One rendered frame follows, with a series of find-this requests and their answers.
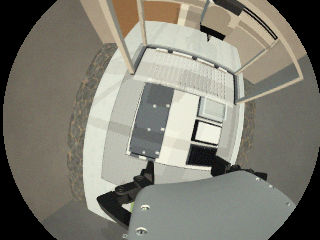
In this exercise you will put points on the black well plate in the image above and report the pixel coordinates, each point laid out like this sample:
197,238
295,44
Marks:
198,156

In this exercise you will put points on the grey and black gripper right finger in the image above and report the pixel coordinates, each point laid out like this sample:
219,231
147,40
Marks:
221,166

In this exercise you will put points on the dark grey plate carrier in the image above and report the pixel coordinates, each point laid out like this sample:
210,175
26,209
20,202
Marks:
151,121

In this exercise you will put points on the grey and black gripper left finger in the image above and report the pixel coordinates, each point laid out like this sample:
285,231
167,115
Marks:
111,202

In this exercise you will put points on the grey perforated base plate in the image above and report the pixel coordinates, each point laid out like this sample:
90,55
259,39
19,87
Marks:
119,169

